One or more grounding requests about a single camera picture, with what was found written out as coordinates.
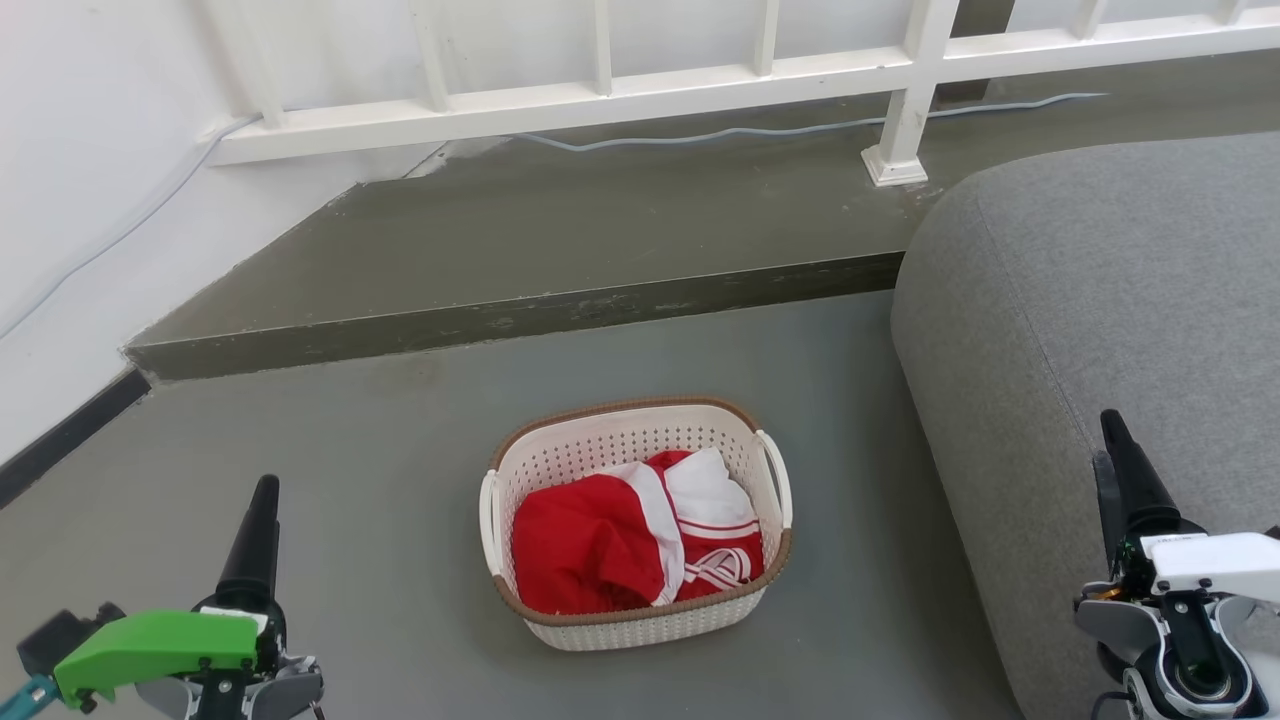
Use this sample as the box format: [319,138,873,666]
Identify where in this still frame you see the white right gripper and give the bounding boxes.
[1093,410,1280,602]

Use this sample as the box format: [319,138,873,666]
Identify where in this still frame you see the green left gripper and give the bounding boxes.
[55,475,291,709]

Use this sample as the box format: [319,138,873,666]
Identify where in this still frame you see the cream plastic laundry basket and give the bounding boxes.
[478,395,794,653]

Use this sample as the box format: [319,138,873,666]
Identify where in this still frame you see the grey fabric sofa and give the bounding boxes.
[890,130,1280,720]

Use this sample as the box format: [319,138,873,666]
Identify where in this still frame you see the black baseboard strip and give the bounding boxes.
[0,368,152,509]

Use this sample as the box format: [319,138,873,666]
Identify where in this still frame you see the red and white garment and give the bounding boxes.
[510,448,766,616]

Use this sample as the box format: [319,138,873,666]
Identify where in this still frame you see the white metal railing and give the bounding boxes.
[195,0,1280,188]

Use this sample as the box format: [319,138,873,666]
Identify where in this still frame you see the teal left cable connector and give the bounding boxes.
[0,675,59,720]

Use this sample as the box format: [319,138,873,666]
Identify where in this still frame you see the white wall cable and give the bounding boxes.
[0,113,263,339]

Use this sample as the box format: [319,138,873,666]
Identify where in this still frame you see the dark grey post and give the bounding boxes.
[935,0,1017,103]

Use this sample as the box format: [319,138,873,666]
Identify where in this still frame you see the light blue floor cable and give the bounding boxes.
[515,92,1107,154]

